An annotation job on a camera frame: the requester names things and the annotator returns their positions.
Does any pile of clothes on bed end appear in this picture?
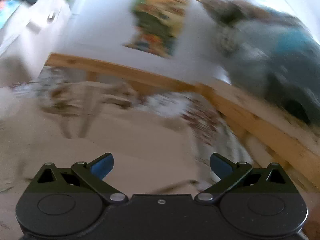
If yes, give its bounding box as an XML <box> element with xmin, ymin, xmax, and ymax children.
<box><xmin>202</xmin><ymin>0</ymin><xmax>319</xmax><ymax>125</ymax></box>

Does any colourful landscape wall poster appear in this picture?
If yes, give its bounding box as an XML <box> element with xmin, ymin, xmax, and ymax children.
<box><xmin>124</xmin><ymin>0</ymin><xmax>189</xmax><ymax>57</ymax></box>

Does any wooden bed frame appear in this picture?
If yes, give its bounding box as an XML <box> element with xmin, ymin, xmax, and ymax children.
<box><xmin>46</xmin><ymin>53</ymin><xmax>319</xmax><ymax>189</ymax></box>

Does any beige large garment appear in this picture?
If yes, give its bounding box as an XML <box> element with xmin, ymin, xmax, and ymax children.
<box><xmin>1</xmin><ymin>88</ymin><xmax>216</xmax><ymax>239</ymax></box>

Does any floral white bed sheet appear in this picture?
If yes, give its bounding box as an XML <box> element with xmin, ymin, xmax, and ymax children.
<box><xmin>11</xmin><ymin>67</ymin><xmax>254</xmax><ymax>181</ymax></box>

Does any white drawer cabinet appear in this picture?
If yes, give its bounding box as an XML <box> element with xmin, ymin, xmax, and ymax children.
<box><xmin>1</xmin><ymin>0</ymin><xmax>71</xmax><ymax>87</ymax></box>

